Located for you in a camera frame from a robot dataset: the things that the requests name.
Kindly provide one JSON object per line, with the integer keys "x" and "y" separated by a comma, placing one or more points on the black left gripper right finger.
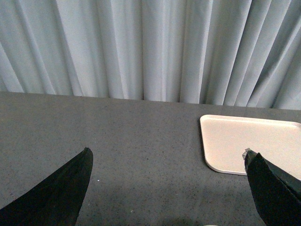
{"x": 276, "y": 193}

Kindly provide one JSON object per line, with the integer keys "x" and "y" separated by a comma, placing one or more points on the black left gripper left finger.
{"x": 55, "y": 201}

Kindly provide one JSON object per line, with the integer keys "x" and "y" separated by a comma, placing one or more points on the beige rectangular tray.
{"x": 225, "y": 139}

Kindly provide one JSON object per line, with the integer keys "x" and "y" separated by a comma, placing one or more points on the white pleated curtain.
{"x": 220, "y": 52}

